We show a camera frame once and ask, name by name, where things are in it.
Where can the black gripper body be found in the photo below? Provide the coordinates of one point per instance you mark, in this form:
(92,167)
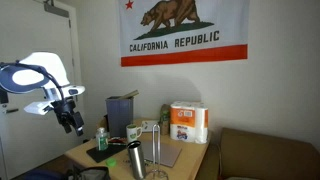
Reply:
(65,111)

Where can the white mug with green logo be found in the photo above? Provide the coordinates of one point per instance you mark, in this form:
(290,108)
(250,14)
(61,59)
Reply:
(132,134)

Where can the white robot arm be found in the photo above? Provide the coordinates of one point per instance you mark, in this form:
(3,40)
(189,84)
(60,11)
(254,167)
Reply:
(46,65)

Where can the clear bottle with green label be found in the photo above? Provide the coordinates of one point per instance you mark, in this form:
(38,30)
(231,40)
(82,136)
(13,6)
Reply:
(102,140)

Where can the black mat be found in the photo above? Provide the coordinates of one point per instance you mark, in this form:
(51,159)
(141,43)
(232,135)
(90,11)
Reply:
(101,154)

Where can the teal pencil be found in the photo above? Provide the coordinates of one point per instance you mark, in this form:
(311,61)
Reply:
(119,144)

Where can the green round lid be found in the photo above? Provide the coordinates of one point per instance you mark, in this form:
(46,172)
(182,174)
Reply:
(111,162)

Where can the black bag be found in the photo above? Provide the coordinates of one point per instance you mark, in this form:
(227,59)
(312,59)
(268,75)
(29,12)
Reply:
(91,174)

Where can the blue object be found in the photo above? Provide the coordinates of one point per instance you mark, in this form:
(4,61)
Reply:
(43,175)

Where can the cardboard piece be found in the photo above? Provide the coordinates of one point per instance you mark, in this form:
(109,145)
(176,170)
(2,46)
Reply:
(130,94)

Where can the black door lock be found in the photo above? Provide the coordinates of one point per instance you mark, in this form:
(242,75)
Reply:
(3,96)

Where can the stainless steel tumbler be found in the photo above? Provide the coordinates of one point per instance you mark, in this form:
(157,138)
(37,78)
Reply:
(136,160)

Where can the white flat box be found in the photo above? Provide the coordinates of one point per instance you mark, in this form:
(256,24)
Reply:
(149,126)

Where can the metal paper towel holder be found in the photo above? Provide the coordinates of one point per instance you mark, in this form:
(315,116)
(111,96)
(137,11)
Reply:
(158,146)

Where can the gray laptop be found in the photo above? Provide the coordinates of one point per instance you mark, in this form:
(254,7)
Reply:
(165,154)

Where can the white door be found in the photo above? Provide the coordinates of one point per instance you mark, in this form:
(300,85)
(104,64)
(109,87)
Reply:
(30,30)

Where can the metal door closer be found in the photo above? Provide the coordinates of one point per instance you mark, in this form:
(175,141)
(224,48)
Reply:
(56,9)

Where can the paper towel roll pack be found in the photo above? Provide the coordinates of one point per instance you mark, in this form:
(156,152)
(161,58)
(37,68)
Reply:
(186,121)

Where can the California Republic flag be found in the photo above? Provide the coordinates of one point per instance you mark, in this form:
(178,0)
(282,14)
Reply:
(186,40)

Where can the brown sofa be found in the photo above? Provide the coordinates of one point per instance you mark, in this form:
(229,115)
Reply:
(266,156)

